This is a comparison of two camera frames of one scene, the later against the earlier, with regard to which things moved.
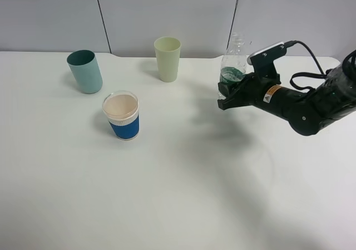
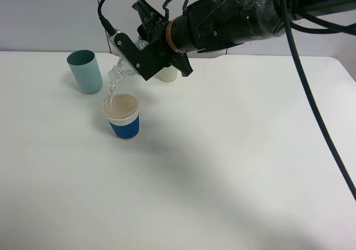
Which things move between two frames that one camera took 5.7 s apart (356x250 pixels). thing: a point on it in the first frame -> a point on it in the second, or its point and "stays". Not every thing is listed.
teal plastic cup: [84, 67] stays
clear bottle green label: [234, 62] -> [123, 68]
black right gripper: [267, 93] -> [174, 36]
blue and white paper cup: [122, 109] stays
